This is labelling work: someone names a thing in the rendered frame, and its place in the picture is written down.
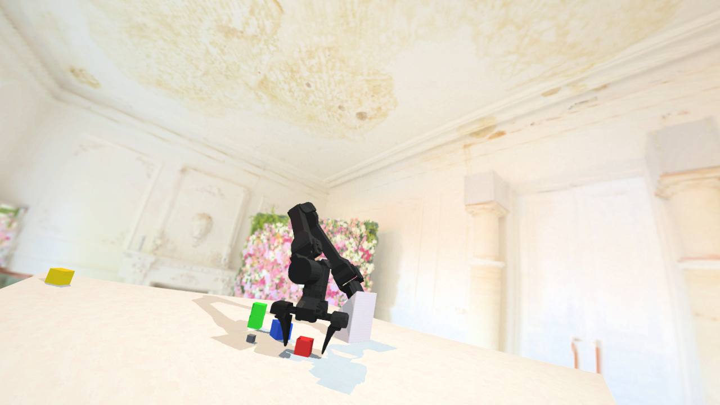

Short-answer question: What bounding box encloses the red block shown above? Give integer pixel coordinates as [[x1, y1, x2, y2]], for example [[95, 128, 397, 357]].
[[294, 336, 314, 357]]

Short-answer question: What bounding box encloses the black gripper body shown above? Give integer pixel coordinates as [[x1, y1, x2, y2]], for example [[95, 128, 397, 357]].
[[269, 285, 349, 329]]

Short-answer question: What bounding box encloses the blue block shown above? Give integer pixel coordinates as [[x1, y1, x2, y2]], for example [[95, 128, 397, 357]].
[[270, 319, 293, 340]]

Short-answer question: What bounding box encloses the yellow cube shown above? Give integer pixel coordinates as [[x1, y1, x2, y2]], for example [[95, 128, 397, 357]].
[[45, 268, 75, 286]]

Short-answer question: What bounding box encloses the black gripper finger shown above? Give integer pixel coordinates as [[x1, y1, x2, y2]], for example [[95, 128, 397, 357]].
[[274, 314, 293, 347], [322, 324, 341, 354]]

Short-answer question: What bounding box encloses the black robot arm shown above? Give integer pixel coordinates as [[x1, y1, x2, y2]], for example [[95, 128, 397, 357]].
[[287, 202, 364, 323]]

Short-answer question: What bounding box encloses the green block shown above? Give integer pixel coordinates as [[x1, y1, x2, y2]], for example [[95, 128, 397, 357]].
[[247, 315, 264, 330], [250, 302, 267, 318]]

